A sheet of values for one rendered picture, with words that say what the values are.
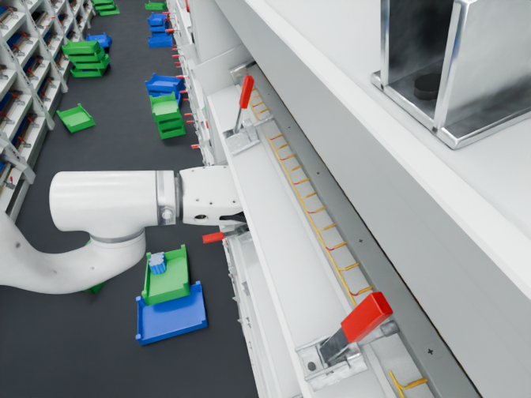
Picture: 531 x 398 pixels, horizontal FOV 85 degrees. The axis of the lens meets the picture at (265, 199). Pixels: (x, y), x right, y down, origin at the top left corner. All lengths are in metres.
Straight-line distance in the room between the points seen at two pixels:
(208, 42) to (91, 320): 1.45
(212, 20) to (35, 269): 0.39
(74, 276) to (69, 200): 0.10
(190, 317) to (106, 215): 1.14
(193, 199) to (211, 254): 1.26
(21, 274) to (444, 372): 0.40
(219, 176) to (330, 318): 0.31
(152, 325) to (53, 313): 0.50
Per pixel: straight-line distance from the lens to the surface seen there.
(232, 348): 1.47
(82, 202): 0.45
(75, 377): 1.64
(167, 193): 0.44
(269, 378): 0.65
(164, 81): 3.32
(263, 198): 0.31
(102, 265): 0.48
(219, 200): 0.44
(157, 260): 1.65
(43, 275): 0.44
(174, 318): 1.56
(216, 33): 0.49
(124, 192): 0.44
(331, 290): 0.25
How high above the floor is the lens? 1.40
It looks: 47 degrees down
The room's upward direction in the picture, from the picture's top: straight up
